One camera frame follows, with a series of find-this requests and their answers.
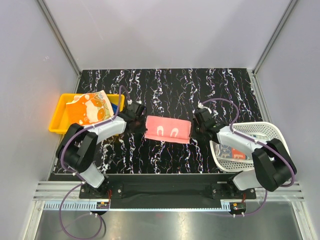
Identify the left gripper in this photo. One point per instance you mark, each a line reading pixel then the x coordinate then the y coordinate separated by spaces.
pixel 142 128

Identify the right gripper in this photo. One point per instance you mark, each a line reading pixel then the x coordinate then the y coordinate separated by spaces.
pixel 195 123

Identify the pink white towel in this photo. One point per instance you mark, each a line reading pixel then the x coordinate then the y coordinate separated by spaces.
pixel 167 129

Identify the multicolour rabbit letter towel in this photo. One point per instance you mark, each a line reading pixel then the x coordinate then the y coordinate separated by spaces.
pixel 232 152

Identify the orange patterned towel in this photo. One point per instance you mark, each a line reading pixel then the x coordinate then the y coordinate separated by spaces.
pixel 89 108

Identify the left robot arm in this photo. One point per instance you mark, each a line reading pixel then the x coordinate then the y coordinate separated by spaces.
pixel 77 148

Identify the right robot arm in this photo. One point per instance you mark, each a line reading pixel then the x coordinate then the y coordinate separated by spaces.
pixel 272 163

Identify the white plastic basket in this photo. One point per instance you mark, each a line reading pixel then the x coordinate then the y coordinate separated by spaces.
pixel 262 131

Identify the yellow plastic bin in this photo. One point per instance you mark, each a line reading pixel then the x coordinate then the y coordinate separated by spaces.
pixel 60 121

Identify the right controller board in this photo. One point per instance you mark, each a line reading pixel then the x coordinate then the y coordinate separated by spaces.
pixel 239 206

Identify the controller board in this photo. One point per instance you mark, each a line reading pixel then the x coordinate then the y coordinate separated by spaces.
pixel 105 205
pixel 239 206

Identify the left controller board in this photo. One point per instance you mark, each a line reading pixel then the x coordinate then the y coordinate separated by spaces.
pixel 105 205

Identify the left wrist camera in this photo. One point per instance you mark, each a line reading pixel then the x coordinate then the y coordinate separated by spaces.
pixel 131 102

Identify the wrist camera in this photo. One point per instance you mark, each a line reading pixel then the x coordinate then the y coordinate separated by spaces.
pixel 201 106
pixel 131 102

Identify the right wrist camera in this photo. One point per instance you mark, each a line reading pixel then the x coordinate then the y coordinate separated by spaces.
pixel 201 106

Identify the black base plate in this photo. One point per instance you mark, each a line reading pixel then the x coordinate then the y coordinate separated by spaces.
pixel 167 191

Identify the left aluminium frame post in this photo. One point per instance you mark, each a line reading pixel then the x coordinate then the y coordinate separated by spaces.
pixel 58 35

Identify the aluminium frame post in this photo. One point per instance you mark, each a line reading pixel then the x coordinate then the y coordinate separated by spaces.
pixel 276 33
pixel 58 35

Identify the right aluminium frame post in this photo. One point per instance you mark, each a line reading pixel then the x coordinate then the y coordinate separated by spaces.
pixel 276 33

